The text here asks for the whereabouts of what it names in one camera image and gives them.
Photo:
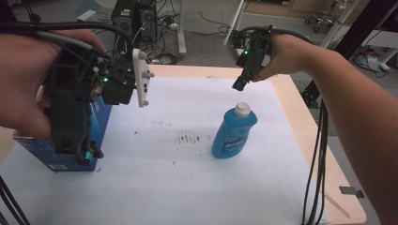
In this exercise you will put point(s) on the grey tape piece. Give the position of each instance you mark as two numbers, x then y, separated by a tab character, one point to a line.
352	191

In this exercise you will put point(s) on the blue detergent bottle white cap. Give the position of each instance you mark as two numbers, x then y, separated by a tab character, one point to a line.
233	134

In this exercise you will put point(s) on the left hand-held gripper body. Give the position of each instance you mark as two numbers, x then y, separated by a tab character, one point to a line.
72	103

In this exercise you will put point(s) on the black metal stand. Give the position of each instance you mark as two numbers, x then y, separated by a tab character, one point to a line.
359	31

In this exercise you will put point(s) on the white desk frame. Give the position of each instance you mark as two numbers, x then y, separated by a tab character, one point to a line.
339	22

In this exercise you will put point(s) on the black computer tower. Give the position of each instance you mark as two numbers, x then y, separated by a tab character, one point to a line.
131	17

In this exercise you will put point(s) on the small white box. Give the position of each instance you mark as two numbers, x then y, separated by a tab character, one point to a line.
86	15

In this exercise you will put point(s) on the white desk leg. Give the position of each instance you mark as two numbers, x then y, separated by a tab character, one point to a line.
181	28
234	22

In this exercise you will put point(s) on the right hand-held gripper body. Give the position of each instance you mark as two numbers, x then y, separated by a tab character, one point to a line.
255	53

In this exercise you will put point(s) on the person's right hand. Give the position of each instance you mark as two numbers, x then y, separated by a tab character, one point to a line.
291	56

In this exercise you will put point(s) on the blue cardboard box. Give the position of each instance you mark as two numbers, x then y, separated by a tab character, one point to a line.
40	153

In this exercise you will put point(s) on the office chair base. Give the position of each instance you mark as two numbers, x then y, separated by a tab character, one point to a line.
319	18

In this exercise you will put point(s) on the white table mat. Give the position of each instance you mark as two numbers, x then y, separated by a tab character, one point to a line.
162	187

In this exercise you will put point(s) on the person's left hand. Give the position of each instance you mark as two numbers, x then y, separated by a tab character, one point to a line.
22	84

